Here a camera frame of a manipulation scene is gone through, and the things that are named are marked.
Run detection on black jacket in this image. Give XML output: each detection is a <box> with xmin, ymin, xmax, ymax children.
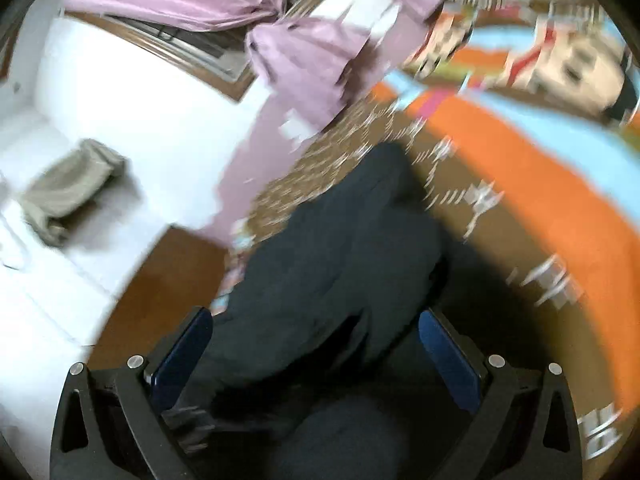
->
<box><xmin>169</xmin><ymin>143</ymin><xmax>484</xmax><ymax>479</ymax></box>

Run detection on brown wooden headboard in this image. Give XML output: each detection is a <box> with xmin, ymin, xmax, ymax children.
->
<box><xmin>88</xmin><ymin>226</ymin><xmax>227</xmax><ymax>370</ymax></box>

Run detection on brown patterned cartoon quilt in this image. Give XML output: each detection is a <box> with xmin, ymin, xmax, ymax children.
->
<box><xmin>214</xmin><ymin>0</ymin><xmax>640</xmax><ymax>476</ymax></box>

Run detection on left pink curtain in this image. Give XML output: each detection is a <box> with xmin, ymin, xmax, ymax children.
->
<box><xmin>62</xmin><ymin>0</ymin><xmax>392</xmax><ymax>134</ymax></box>

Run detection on beige cloth hanging on wall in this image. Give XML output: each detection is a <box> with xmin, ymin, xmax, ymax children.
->
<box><xmin>18</xmin><ymin>139</ymin><xmax>127</xmax><ymax>247</ymax></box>

